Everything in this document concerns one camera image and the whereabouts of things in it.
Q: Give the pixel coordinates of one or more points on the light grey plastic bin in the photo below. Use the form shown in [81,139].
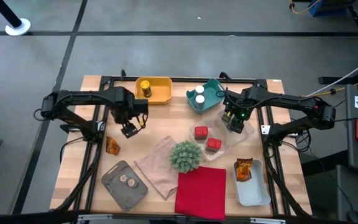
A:
[253,193]

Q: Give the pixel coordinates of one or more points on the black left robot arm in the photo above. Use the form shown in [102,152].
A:
[89,95]

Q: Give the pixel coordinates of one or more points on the yellow plastic bin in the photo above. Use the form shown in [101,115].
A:
[162,93]

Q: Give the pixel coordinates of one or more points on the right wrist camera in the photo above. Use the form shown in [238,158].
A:
[230,109]

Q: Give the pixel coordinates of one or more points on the beige cloth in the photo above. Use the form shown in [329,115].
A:
[158,165]

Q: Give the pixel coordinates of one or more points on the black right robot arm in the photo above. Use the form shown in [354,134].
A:
[284,99]

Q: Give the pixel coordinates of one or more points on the woven basket on left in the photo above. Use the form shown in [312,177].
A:
[117,193]

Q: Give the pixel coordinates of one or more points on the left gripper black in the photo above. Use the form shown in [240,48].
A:
[124,116]

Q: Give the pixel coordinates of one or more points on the teal plastic bin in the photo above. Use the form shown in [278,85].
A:
[211,93]

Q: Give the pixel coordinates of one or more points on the green artificial potted plant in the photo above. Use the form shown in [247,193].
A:
[185,157]

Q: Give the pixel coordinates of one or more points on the brown orange spice packet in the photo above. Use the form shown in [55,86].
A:
[244,169]

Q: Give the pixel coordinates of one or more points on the blue box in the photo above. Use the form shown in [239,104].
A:
[325,7]

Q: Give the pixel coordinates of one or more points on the black computer mouse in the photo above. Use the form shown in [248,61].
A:
[356,217]

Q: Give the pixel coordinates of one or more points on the red cloth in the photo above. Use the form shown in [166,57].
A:
[200,193]

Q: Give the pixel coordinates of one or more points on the black aluminium table frame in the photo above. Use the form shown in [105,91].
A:
[179,79]

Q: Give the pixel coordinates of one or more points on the amber spice packet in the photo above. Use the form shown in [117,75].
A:
[112,146]

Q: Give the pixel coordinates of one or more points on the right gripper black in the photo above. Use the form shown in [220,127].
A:
[243,107]

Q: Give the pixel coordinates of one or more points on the clear plastic container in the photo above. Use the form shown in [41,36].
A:
[249,133]
[199,147]

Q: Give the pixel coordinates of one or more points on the black pole white base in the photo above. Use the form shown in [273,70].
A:
[17,27]

